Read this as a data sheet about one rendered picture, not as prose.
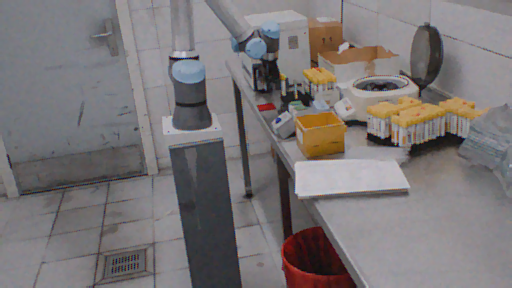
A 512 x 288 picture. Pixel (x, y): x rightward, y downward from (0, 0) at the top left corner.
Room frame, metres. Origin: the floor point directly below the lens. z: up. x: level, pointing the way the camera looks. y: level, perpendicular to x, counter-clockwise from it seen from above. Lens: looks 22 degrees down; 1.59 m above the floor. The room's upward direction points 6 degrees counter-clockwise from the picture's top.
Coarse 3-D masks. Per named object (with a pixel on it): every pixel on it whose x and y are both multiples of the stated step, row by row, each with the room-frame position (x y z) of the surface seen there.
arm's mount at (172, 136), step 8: (168, 120) 2.00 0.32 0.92; (216, 120) 1.98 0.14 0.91; (168, 128) 1.90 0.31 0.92; (208, 128) 1.89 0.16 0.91; (216, 128) 1.88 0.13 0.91; (168, 136) 1.84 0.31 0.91; (176, 136) 1.85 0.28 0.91; (184, 136) 1.85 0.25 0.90; (192, 136) 1.86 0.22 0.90; (200, 136) 1.86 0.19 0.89; (208, 136) 1.86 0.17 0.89; (216, 136) 1.87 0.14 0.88; (168, 144) 1.84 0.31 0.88; (176, 144) 1.85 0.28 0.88
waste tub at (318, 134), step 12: (300, 120) 1.73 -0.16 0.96; (312, 120) 1.74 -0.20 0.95; (324, 120) 1.74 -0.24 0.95; (336, 120) 1.69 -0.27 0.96; (300, 132) 1.66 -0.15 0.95; (312, 132) 1.61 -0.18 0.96; (324, 132) 1.61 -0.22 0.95; (336, 132) 1.62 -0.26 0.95; (300, 144) 1.67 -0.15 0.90; (312, 144) 1.61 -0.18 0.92; (324, 144) 1.61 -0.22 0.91; (336, 144) 1.62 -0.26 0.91; (312, 156) 1.61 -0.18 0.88
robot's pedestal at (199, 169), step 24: (192, 144) 1.84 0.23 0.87; (216, 144) 1.86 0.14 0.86; (192, 168) 1.84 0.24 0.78; (216, 168) 1.85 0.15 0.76; (192, 192) 1.84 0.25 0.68; (216, 192) 1.85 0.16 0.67; (192, 216) 1.84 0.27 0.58; (216, 216) 1.85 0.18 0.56; (192, 240) 1.84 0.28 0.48; (216, 240) 1.85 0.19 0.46; (192, 264) 1.83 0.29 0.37; (216, 264) 1.85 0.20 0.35
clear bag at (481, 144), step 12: (492, 108) 1.46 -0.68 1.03; (504, 108) 1.43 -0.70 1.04; (480, 120) 1.46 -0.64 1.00; (492, 120) 1.43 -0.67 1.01; (504, 120) 1.41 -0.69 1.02; (468, 132) 1.49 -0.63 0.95; (480, 132) 1.45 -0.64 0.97; (492, 132) 1.42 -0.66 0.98; (504, 132) 1.39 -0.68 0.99; (468, 144) 1.48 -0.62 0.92; (480, 144) 1.44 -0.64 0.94; (492, 144) 1.41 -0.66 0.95; (504, 144) 1.38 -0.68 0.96; (468, 156) 1.48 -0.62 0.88; (480, 156) 1.44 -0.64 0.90; (492, 156) 1.40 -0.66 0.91; (492, 168) 1.39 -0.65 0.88
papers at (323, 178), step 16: (320, 160) 1.55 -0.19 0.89; (336, 160) 1.54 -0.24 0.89; (352, 160) 1.52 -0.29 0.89; (368, 160) 1.51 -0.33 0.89; (304, 176) 1.44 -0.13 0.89; (320, 176) 1.43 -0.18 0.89; (336, 176) 1.42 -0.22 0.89; (352, 176) 1.41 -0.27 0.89; (368, 176) 1.40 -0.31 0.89; (384, 176) 1.39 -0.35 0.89; (400, 176) 1.38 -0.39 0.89; (304, 192) 1.35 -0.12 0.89; (320, 192) 1.34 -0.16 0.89; (336, 192) 1.33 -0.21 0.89; (352, 192) 1.33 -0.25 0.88; (368, 192) 1.32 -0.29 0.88; (384, 192) 1.32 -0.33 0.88
